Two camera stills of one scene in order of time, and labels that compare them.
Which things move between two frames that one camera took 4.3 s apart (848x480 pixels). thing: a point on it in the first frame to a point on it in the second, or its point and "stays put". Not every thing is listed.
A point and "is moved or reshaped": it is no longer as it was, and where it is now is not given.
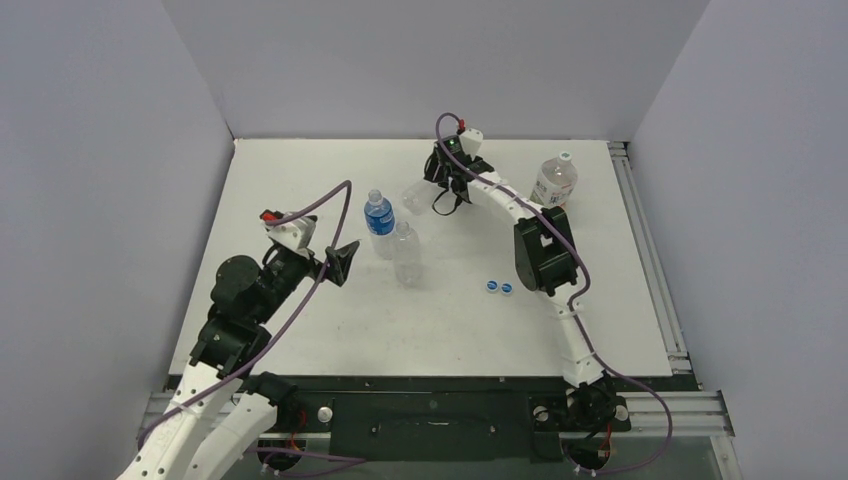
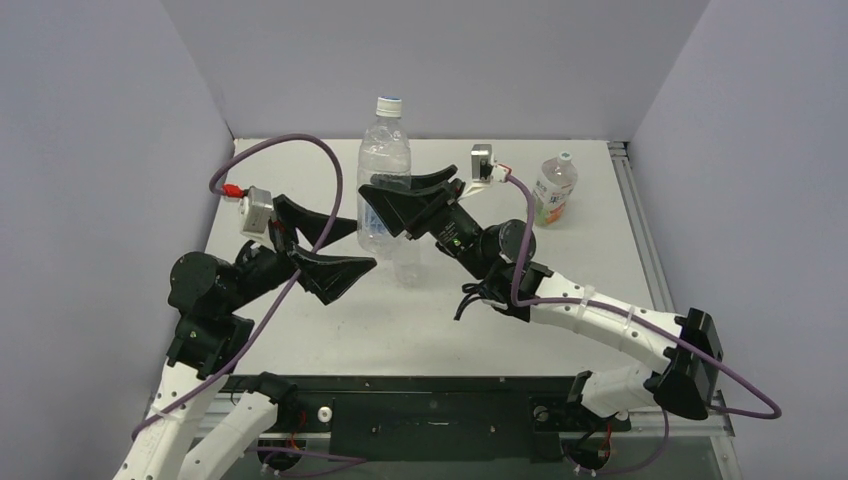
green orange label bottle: (555, 181) stays put
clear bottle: (412, 201) is moved or reshaped
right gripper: (444, 170) to (436, 208)
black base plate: (452, 419) stays put
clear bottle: (407, 255) stays put
